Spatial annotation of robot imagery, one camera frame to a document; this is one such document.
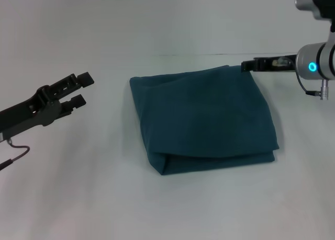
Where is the blue teal shirt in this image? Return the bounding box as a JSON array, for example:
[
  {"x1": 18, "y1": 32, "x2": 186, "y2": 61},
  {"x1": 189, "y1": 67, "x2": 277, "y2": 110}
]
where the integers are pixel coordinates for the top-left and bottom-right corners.
[{"x1": 129, "y1": 64, "x2": 281, "y2": 176}]

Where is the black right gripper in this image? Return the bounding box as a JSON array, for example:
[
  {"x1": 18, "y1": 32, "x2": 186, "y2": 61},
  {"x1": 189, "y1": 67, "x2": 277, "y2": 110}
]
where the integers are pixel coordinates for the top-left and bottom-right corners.
[{"x1": 241, "y1": 55, "x2": 299, "y2": 73}]

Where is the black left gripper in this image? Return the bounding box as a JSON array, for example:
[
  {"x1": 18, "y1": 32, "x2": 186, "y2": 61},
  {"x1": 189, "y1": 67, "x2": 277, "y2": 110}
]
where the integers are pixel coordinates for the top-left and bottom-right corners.
[{"x1": 0, "y1": 72, "x2": 95, "y2": 142}]

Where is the left gripper cable with plug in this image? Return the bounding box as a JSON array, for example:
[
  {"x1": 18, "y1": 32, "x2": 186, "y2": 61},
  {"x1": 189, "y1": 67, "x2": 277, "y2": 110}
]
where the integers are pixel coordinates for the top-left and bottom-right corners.
[{"x1": 0, "y1": 137, "x2": 31, "y2": 172}]

